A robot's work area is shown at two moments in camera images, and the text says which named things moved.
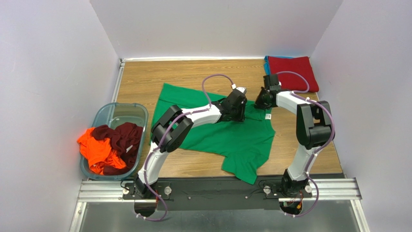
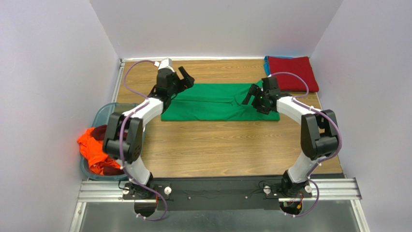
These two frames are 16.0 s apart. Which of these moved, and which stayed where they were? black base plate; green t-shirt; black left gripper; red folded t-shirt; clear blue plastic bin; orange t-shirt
Moved: black left gripper; green t-shirt
Stayed: clear blue plastic bin; black base plate; red folded t-shirt; orange t-shirt
